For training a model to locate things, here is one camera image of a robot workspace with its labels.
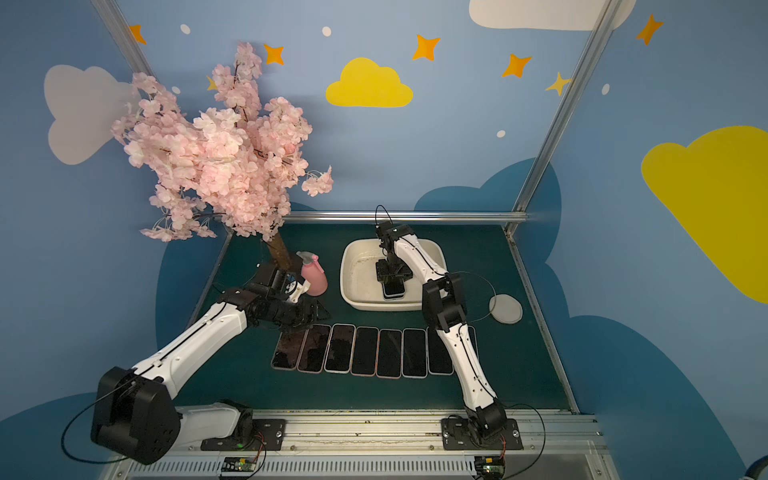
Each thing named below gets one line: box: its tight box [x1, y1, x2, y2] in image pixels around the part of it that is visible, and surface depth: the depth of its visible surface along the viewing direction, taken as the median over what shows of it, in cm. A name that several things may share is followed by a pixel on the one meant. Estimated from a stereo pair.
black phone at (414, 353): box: [401, 328, 428, 379], surface depth 92 cm
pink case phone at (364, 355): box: [350, 326, 380, 377], surface depth 90 cm
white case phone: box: [324, 323, 357, 374], surface depth 90 cm
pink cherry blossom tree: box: [112, 42, 334, 271], surface depth 67 cm
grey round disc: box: [489, 294, 523, 325], surface depth 101 cm
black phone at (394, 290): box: [383, 281, 407, 301], surface depth 103 cm
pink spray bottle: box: [296, 251, 329, 297], surface depth 94 cm
